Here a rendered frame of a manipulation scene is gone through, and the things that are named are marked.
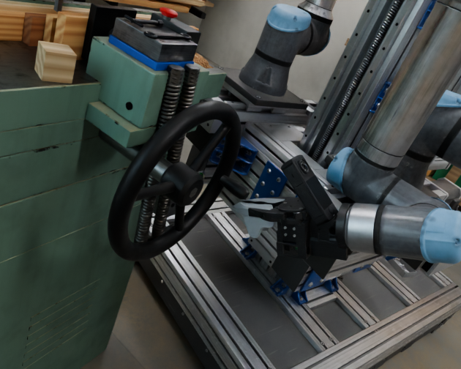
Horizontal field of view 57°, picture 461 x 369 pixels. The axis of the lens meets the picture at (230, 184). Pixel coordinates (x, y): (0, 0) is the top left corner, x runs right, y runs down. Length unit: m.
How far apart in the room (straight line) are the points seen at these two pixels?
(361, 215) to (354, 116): 0.57
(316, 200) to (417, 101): 0.21
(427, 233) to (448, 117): 0.39
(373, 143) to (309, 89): 3.39
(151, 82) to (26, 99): 0.17
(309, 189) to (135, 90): 0.30
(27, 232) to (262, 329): 0.82
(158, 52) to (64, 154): 0.23
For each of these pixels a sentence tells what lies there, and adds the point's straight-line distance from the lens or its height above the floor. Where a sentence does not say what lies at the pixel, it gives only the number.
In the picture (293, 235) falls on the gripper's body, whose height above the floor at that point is 0.80.
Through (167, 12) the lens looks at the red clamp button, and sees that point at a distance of 0.73.
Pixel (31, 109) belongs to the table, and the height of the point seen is 0.87.
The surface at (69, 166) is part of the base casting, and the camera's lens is 0.76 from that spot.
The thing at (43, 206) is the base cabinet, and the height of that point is 0.68.
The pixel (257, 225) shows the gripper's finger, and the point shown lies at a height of 0.77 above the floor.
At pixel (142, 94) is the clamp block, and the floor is 0.92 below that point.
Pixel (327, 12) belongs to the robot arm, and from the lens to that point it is 1.38.
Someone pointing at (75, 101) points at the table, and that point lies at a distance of 0.69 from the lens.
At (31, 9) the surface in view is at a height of 0.95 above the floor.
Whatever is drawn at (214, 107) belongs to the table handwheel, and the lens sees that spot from 0.61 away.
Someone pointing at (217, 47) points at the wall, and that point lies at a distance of 4.65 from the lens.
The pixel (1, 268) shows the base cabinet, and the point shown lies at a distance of 0.81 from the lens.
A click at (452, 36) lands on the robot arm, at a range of 0.68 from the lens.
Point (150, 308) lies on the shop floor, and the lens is 1.57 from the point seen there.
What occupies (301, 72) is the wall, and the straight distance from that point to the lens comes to 4.12.
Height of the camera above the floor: 1.16
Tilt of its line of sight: 29 degrees down
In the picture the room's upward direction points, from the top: 23 degrees clockwise
